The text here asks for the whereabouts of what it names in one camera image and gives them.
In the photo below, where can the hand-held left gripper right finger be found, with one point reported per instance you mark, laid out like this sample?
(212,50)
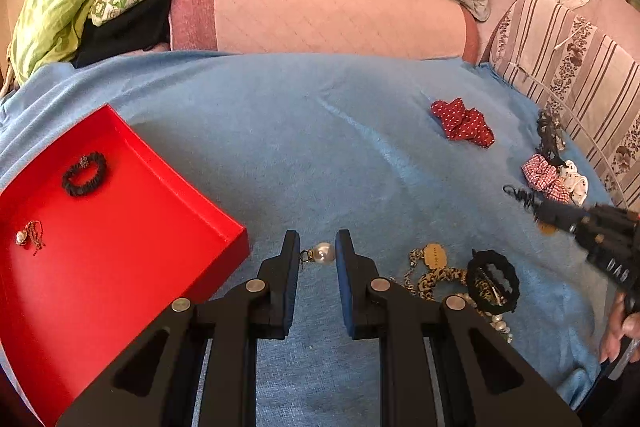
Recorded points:
(344,287)

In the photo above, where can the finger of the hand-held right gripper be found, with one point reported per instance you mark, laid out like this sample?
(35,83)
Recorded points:
(557,213)

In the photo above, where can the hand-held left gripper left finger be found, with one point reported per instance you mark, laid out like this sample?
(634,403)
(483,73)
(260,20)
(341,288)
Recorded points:
(290,287)

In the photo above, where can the pearl drop earring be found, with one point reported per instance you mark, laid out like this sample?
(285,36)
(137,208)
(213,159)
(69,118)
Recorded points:
(322,253)

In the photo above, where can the black round hair clip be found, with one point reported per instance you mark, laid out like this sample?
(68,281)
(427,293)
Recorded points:
(492,279)

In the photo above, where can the gold tag hair clip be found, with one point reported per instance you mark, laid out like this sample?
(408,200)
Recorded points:
(438,255)

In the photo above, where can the red tray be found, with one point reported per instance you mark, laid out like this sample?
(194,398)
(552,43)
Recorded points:
(110,252)

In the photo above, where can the person's right hand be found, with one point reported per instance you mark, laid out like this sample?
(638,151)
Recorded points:
(622,337)

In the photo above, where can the white dotted bow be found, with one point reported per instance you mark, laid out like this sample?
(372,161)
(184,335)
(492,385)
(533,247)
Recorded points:
(574,183)

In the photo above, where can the red checked bow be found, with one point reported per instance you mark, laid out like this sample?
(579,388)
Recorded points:
(542,177)

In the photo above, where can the red polka dot scrunchie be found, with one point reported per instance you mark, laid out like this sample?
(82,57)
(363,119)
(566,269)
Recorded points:
(462,123)

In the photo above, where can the blue blanket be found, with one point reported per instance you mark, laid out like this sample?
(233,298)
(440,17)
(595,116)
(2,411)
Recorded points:
(320,142)

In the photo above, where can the striped floral cushion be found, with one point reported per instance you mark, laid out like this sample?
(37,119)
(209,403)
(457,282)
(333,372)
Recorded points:
(575,57)

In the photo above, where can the pink mattress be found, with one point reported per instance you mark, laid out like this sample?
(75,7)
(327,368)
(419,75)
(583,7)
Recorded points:
(320,14)

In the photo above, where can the black cloth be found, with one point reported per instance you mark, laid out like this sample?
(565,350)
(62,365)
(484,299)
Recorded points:
(125,32)

